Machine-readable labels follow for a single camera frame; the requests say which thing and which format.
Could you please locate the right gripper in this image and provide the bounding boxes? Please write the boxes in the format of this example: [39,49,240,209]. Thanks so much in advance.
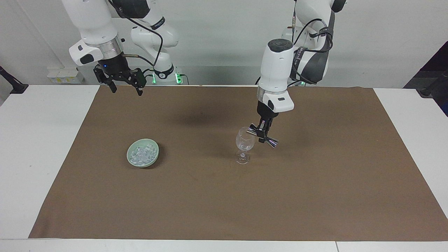
[93,54,147,96]

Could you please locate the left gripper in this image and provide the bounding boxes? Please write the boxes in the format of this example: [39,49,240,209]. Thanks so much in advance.
[257,100,277,120]

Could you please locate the silver metal tongs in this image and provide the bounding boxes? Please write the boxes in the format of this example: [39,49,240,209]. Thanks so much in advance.
[246,125,280,149]

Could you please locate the clear wine glass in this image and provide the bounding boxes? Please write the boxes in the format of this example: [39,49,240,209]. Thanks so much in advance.
[235,127,256,165]

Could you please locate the clear ice cubes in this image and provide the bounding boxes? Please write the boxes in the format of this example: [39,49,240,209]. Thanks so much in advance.
[129,145,156,165]

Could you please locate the green ceramic bowl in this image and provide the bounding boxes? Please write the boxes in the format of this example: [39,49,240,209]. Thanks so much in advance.
[126,138,160,169]

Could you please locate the black stand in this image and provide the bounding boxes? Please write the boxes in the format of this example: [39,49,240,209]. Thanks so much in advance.
[419,71,448,99]
[0,66,29,95]

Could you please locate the black cable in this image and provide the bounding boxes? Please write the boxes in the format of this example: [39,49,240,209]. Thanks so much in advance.
[107,0,165,68]
[289,17,334,86]

